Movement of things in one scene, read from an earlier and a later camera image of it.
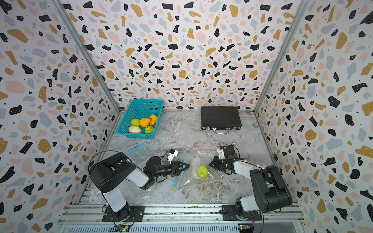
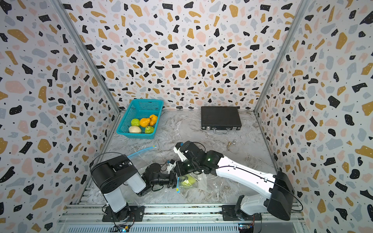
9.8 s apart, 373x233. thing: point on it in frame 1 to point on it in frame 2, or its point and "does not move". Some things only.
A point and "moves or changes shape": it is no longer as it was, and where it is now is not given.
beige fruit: [134, 129] does not move
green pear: [135, 122] does not move
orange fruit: [144, 122] does not move
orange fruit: [153, 120] does not move
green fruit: [202, 171] moves or changes shape
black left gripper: [176, 173] to [172, 181]
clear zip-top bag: [201, 182] does not move
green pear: [149, 129] does not move
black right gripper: [213, 163] to [180, 171]
